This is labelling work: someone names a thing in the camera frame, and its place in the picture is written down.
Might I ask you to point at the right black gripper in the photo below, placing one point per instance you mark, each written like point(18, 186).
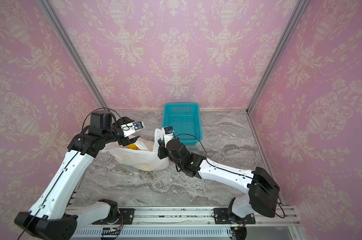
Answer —
point(162, 149)

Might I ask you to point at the white plastic bag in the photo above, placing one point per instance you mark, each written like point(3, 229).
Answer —
point(145, 159)

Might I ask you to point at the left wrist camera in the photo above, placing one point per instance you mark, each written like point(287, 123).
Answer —
point(131, 128)

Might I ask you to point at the teal plastic basket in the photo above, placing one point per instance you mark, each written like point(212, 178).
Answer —
point(185, 118)

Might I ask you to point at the yellow banana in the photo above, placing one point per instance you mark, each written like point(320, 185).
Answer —
point(133, 146)

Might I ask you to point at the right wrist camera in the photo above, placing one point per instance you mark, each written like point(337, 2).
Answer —
point(168, 134)

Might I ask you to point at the perforated white vent strip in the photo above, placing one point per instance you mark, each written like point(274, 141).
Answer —
point(90, 233)

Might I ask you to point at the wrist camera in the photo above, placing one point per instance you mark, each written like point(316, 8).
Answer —
point(168, 134)
point(131, 128)

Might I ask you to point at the aluminium front rail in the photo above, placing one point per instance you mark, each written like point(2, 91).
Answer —
point(201, 216)

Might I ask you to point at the corner aluminium post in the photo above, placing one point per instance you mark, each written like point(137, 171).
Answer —
point(62, 34)
point(285, 37)

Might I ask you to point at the left corner aluminium post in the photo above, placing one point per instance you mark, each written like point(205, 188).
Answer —
point(62, 34)

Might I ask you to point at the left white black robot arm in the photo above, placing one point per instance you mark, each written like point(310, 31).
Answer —
point(47, 218)

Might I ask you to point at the right corner aluminium post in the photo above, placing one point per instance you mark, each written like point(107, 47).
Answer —
point(285, 37)

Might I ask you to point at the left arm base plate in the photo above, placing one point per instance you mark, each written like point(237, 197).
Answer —
point(123, 216)

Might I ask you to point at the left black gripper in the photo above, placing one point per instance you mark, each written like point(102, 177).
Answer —
point(126, 141)

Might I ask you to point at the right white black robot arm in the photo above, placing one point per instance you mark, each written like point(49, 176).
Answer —
point(259, 188)

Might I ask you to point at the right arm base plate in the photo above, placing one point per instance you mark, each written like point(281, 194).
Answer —
point(222, 216)

